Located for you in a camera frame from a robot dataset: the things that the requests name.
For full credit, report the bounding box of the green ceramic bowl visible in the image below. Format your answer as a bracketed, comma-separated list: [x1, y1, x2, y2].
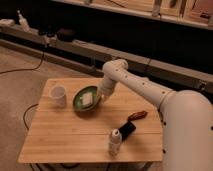
[73, 86, 100, 112]

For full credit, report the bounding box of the black round object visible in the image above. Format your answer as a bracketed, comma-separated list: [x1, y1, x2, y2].
[56, 29, 75, 42]

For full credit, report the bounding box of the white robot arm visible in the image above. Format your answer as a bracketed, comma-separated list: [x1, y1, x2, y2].
[98, 59, 213, 171]

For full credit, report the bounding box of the wooden table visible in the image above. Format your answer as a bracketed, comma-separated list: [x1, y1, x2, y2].
[18, 78, 162, 163]

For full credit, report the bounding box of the white plastic cup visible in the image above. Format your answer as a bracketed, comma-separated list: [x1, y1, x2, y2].
[49, 85, 67, 107]

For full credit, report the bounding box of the black cable under table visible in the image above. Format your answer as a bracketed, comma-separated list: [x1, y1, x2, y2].
[22, 103, 40, 131]

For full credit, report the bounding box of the black floor cable left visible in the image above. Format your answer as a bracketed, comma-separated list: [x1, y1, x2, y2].
[0, 44, 47, 76]

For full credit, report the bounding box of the white sponge block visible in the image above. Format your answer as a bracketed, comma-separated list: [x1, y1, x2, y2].
[82, 92, 93, 106]

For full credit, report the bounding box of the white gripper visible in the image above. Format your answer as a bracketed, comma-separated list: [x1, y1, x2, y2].
[98, 76, 117, 102]

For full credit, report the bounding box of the white spray bottle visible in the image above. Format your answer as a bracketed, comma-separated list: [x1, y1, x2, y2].
[17, 11, 30, 32]

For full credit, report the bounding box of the small white bottle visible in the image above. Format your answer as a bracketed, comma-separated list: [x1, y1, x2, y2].
[108, 129, 122, 155]

